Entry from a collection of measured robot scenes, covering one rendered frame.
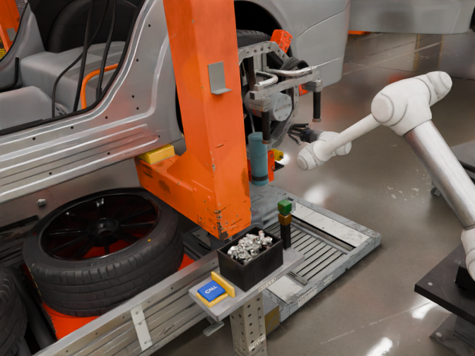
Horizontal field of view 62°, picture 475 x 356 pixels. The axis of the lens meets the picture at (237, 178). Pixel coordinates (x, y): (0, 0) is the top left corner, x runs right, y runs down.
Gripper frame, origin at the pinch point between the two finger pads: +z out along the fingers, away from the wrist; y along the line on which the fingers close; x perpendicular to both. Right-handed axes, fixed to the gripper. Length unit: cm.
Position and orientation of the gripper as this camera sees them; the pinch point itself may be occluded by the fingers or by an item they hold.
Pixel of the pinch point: (285, 128)
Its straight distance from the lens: 221.2
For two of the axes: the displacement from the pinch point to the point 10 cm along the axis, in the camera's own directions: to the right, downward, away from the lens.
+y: 4.7, -8.8, 0.5
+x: -6.0, -3.7, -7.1
